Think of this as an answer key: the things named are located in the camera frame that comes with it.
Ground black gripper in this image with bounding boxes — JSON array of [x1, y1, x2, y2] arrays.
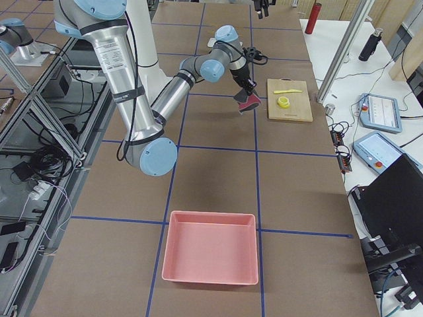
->
[[230, 63, 257, 98], [253, 0, 276, 18]]

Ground grey wiping cloth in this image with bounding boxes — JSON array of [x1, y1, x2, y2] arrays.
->
[[233, 90, 262, 114]]

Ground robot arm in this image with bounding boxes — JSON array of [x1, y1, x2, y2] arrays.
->
[[54, 1, 261, 176]]

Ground black water bottle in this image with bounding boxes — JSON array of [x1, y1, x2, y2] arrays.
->
[[358, 28, 383, 61]]

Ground yellow lemon slices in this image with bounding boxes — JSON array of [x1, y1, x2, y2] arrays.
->
[[277, 96, 290, 109]]

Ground bamboo cutting board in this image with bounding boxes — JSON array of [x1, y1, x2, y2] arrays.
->
[[267, 79, 313, 122]]

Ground yellow plastic knife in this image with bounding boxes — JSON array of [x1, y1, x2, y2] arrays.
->
[[273, 89, 303, 94]]

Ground red cylinder bottle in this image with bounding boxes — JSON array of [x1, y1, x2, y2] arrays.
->
[[305, 1, 322, 34]]

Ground white rectangular tray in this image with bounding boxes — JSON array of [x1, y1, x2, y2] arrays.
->
[[207, 38, 216, 48]]

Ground blue teach pendant far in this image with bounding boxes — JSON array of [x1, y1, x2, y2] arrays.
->
[[358, 93, 403, 133]]

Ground blue teach pendant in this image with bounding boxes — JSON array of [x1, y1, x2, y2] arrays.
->
[[352, 131, 405, 174], [358, 93, 403, 133]]

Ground blue teach pendant near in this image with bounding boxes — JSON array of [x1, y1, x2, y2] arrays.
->
[[352, 131, 405, 174]]

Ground pink plastic bin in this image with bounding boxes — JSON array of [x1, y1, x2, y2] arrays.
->
[[161, 211, 258, 285]]

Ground black monitor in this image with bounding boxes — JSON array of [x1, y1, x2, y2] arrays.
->
[[352, 154, 422, 246]]

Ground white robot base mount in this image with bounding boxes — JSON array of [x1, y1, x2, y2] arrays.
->
[[126, 0, 171, 104]]

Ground aluminium frame post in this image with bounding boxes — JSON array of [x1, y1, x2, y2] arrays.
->
[[316, 0, 375, 104]]

